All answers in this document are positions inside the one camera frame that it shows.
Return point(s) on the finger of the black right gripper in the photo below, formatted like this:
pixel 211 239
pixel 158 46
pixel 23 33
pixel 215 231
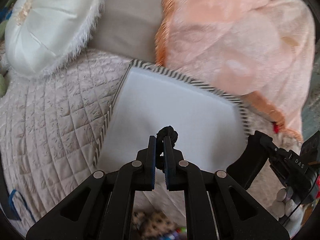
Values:
pixel 245 169

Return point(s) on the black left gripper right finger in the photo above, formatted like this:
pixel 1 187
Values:
pixel 181 175

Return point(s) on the peach fringed blanket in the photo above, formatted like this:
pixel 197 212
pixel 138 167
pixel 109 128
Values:
pixel 259 50

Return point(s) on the round white satin cushion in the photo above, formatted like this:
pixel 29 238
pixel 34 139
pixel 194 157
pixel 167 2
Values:
pixel 42 36

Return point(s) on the leopard print bow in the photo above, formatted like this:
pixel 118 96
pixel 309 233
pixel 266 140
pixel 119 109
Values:
pixel 151 225

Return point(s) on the black scrunchie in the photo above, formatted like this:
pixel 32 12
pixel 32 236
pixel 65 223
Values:
pixel 165 142

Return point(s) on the green blue plush toy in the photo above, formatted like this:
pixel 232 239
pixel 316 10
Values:
pixel 5 15

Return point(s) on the grey bolster pillow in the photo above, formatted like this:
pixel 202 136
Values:
pixel 128 27

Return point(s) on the red tassel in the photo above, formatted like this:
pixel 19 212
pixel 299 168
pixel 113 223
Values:
pixel 275 127

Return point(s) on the striped black white tray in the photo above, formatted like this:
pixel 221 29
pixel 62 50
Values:
pixel 212 125

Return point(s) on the beige quilted bedspread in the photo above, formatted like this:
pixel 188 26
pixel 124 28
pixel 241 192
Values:
pixel 52 131

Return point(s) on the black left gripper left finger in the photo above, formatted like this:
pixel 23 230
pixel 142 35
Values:
pixel 137 175

